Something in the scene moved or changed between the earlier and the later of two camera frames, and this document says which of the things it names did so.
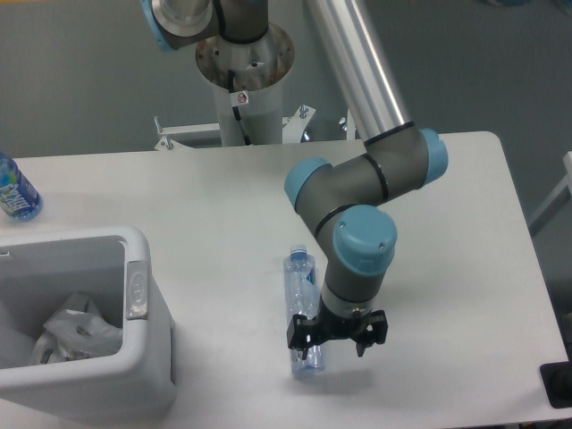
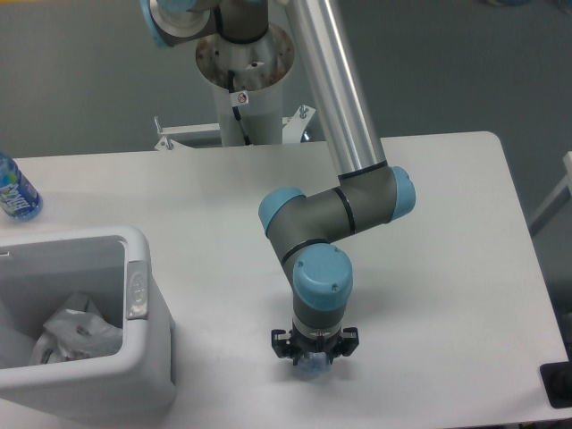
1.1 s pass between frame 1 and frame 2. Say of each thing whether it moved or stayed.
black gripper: moved
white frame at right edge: stayed
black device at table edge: stayed
